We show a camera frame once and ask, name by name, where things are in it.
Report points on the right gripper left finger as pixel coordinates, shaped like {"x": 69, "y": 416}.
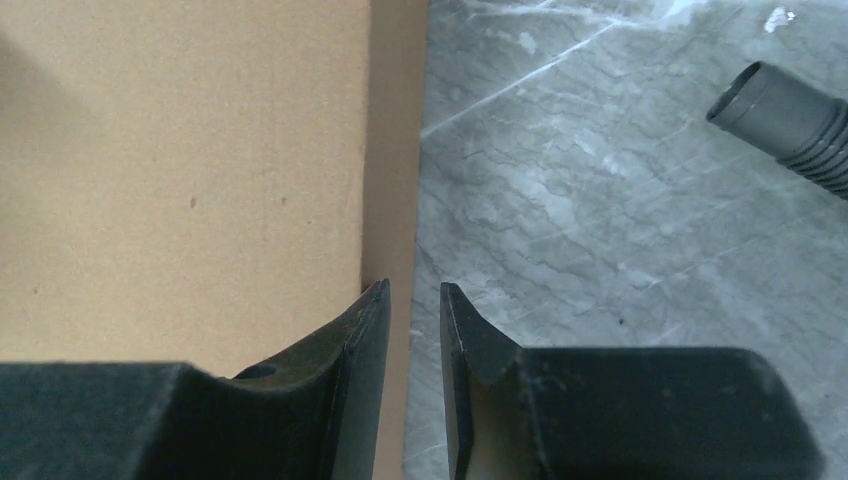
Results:
{"x": 309, "y": 412}

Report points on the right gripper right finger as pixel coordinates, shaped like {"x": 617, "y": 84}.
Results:
{"x": 515, "y": 412}

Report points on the brown cardboard box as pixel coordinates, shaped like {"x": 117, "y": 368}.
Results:
{"x": 208, "y": 181}

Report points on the black foam tube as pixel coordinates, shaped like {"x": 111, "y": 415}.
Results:
{"x": 801, "y": 127}

